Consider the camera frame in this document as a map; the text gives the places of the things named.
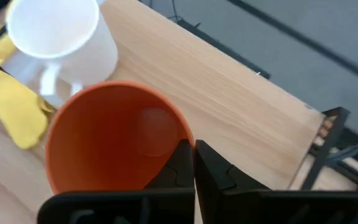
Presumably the yellow cloth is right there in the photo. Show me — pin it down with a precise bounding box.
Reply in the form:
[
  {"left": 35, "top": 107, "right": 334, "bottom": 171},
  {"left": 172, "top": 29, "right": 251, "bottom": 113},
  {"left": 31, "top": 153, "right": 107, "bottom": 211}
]
[{"left": 0, "top": 32, "right": 57, "bottom": 151}]

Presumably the red-orange plastic cup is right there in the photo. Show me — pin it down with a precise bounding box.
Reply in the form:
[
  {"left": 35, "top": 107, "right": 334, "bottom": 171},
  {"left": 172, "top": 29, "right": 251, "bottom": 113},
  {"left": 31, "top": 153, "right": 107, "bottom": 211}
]
[{"left": 44, "top": 80, "right": 196, "bottom": 195}]

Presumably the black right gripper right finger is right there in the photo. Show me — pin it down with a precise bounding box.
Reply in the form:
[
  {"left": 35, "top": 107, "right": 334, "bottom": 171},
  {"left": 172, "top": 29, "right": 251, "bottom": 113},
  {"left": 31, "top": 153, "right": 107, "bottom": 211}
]
[{"left": 195, "top": 139, "right": 358, "bottom": 224}]

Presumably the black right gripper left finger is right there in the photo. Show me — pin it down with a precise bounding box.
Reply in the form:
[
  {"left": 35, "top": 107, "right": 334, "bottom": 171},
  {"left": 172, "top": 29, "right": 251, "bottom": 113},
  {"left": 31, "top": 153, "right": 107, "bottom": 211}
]
[{"left": 37, "top": 139, "right": 196, "bottom": 224}]

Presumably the white ceramic mug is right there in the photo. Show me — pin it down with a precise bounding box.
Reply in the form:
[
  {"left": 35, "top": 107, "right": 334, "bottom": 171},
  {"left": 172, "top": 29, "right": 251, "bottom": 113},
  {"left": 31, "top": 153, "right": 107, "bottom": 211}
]
[{"left": 1, "top": 0, "right": 119, "bottom": 108}]

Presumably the wooden shelf with black frame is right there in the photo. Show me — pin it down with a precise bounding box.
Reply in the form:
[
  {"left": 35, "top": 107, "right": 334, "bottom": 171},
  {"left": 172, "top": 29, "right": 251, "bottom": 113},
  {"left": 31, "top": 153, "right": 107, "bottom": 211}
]
[{"left": 0, "top": 0, "right": 351, "bottom": 192}]

